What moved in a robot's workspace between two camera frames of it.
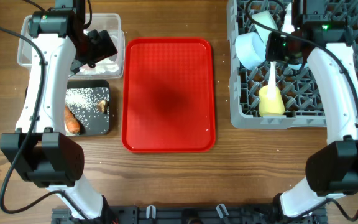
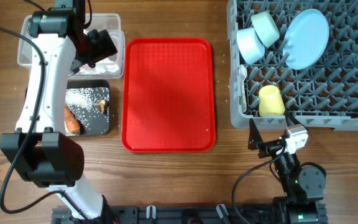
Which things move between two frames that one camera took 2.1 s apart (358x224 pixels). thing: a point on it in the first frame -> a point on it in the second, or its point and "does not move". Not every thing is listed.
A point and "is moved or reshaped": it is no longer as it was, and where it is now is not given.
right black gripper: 271,50 -> 255,139
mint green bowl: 265,18 does not move
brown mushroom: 102,106 does not move
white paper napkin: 104,66 does not move
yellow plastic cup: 270,107 does not move
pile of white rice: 82,102 does not move
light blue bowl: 250,50 is moved or reshaped
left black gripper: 105,47 does not move
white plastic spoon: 272,87 -> 243,74
